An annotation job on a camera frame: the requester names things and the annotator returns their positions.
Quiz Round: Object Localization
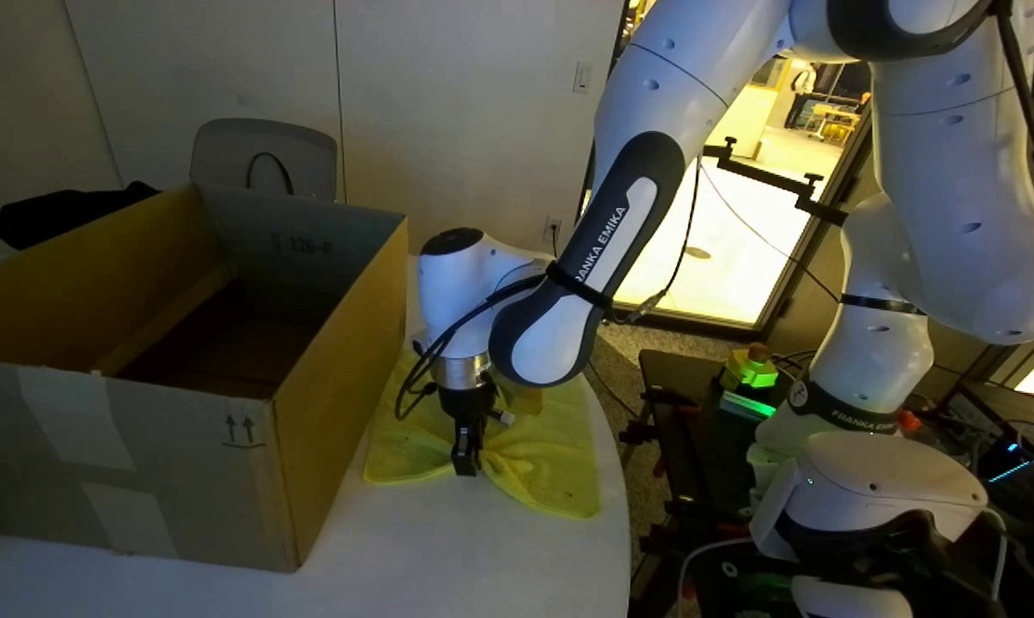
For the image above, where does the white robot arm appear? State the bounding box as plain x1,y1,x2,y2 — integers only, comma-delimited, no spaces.
420,0,1034,618

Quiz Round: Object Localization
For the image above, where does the open cardboard box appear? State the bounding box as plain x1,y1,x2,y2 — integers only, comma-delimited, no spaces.
0,190,410,571

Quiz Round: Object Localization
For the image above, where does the yellow cloth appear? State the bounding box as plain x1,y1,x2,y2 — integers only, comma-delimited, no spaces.
365,355,600,522

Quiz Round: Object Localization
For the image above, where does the black cloth bundle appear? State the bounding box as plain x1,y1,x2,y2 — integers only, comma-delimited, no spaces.
0,183,154,250

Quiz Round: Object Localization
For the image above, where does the grey chair back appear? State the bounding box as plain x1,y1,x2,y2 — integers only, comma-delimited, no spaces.
188,116,336,201

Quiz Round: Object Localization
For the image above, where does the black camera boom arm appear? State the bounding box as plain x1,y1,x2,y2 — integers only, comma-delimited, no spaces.
702,138,847,228

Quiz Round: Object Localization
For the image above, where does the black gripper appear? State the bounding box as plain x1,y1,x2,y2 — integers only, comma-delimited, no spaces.
437,359,496,476

